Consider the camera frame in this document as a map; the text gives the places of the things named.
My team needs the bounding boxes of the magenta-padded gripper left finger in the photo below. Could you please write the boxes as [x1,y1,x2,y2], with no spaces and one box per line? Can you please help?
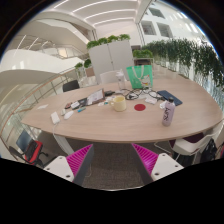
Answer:
[43,143,95,187]

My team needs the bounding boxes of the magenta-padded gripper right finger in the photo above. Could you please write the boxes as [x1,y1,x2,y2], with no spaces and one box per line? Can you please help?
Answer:
[130,143,185,186]

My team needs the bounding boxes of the white chair with maroon seat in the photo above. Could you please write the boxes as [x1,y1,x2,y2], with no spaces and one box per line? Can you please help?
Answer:
[153,120,224,160]

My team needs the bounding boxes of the red and black office chair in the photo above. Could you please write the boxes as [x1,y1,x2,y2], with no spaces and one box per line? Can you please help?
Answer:
[8,129,50,167]

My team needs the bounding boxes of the white power adapter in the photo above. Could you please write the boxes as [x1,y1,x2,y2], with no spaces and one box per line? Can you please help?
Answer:
[50,111,61,125]

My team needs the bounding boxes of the white computer mouse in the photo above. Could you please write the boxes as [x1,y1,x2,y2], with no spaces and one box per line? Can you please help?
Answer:
[63,110,75,121]

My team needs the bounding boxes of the pale pink drink bottle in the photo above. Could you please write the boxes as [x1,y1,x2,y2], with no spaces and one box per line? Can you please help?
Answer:
[161,96,176,128]

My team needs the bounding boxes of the flat round red coaster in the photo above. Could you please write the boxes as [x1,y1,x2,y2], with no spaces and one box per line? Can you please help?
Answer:
[133,103,147,112]

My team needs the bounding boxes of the dark blue notebook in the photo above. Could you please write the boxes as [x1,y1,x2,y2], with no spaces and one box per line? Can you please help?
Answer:
[156,89,184,107]

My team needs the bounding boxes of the cream yellow mug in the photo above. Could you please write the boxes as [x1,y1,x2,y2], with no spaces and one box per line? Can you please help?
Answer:
[109,95,128,113]

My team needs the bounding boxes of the black power brick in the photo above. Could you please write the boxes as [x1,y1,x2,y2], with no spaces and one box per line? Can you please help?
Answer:
[103,89,116,97]

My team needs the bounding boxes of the green tote bag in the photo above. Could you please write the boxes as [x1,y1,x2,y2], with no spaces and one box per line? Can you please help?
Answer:
[125,64,154,90]

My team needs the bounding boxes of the clear plastic bottle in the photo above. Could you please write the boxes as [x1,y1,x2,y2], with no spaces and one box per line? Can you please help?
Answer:
[115,69,127,91]

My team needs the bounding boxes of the long hedge planter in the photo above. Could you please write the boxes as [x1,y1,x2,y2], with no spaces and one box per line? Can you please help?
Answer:
[142,37,224,88]

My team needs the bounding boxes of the white cabinet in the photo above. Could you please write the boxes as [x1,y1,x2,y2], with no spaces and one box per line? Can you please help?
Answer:
[87,39,135,85]

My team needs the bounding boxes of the tangled black cables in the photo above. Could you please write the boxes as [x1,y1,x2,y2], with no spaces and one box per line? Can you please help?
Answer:
[120,87,164,102]

